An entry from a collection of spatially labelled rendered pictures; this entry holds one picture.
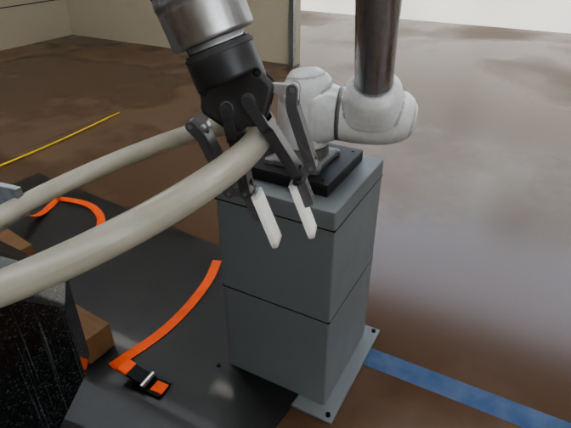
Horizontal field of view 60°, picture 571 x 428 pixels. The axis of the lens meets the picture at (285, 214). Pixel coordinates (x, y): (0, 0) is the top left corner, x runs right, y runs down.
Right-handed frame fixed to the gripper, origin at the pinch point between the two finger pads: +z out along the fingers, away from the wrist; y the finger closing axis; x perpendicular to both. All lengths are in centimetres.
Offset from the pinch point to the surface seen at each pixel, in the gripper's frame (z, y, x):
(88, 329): 57, 118, -85
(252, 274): 48, 44, -80
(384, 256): 103, 14, -171
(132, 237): -8.9, 7.0, 18.5
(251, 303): 60, 49, -81
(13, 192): -11.5, 42.7, -10.3
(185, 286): 72, 100, -129
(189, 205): -8.7, 3.2, 14.3
